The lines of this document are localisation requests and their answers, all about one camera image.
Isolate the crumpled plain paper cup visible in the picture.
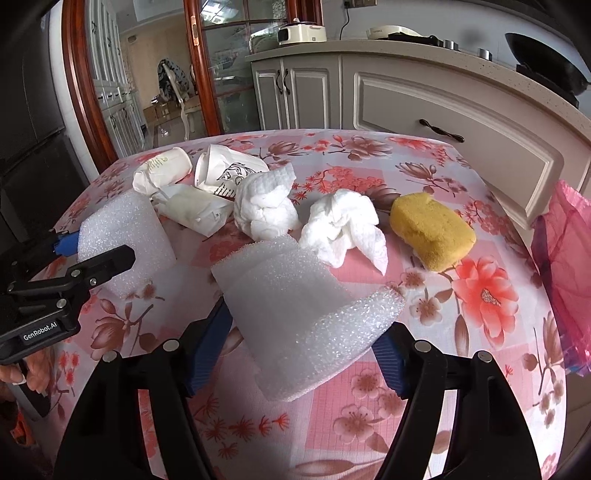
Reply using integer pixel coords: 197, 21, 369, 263
132, 147, 193, 195

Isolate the white rice cooker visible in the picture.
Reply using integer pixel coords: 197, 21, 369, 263
278, 18, 327, 45

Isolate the pink floral tablecloth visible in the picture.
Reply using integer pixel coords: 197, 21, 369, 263
28, 129, 568, 480

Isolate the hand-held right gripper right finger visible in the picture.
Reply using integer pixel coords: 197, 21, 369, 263
373, 323, 543, 480

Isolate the black drawer handle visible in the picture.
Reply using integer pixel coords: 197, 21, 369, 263
419, 119, 465, 143

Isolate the white foam block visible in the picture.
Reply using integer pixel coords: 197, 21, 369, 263
211, 235, 406, 403
77, 191, 178, 298

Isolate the yellow sponge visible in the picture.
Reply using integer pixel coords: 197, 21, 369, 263
390, 194, 477, 273

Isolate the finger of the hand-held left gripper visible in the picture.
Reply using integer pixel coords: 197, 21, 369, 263
8, 244, 136, 308
9, 232, 80, 274

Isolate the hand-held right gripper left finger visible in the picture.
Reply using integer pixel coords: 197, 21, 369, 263
53, 302, 232, 480

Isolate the white display cabinet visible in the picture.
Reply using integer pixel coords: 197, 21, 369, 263
88, 0, 145, 158

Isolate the white base cabinet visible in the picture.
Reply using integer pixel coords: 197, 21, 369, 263
245, 41, 591, 232

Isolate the white upholstered chair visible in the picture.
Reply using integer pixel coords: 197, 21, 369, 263
157, 58, 197, 139

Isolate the white drawer front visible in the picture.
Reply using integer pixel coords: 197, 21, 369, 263
353, 71, 566, 227

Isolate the pink bin with bag liner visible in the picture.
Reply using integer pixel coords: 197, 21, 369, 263
531, 180, 591, 377

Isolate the printed paper cup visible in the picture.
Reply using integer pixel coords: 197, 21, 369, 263
194, 144, 271, 197

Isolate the crumpled white tissue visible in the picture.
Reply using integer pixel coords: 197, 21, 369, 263
299, 189, 389, 273
233, 162, 303, 241

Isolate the wooden sliding door frame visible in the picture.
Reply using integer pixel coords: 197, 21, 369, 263
62, 0, 324, 171

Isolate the black wok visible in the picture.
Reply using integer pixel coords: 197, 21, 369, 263
505, 32, 591, 95

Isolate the person's left hand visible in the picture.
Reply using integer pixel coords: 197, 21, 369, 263
0, 364, 27, 403

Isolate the black gas stove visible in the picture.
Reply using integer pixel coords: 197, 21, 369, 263
418, 34, 587, 109

